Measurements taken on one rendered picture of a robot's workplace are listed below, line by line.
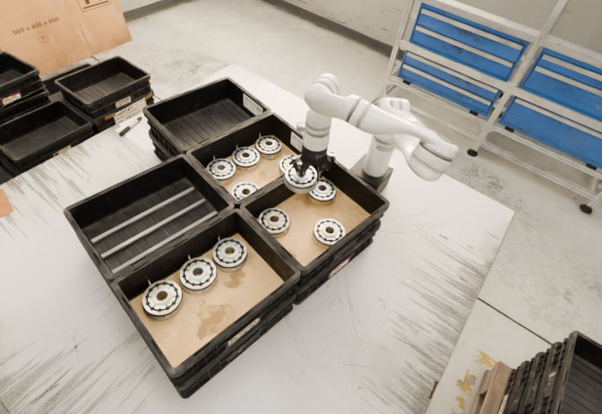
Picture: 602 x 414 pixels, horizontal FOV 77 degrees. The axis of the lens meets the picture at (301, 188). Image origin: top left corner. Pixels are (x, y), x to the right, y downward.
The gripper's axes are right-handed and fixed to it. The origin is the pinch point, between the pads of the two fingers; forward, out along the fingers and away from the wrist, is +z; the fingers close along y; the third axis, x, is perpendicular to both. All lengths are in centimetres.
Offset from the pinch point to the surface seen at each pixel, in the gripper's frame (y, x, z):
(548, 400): 73, -66, 49
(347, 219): 13.0, -7.0, 16.7
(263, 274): -17.7, -24.0, 15.4
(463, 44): 133, 132, 33
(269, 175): -10.8, 16.3, 16.4
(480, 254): 64, -20, 31
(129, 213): -58, 3, 15
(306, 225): -1.3, -7.7, 16.2
